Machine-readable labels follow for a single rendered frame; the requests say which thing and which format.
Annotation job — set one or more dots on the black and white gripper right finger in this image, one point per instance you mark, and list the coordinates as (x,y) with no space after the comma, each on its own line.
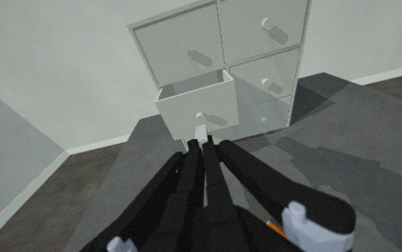
(312,220)

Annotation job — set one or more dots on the white small chest of drawers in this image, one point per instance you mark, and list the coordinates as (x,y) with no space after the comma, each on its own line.
(204,3)

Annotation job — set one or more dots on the orange battery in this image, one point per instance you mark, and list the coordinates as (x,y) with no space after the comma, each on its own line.
(272,225)

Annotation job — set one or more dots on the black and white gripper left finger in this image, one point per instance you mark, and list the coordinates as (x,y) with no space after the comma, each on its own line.
(169,190)

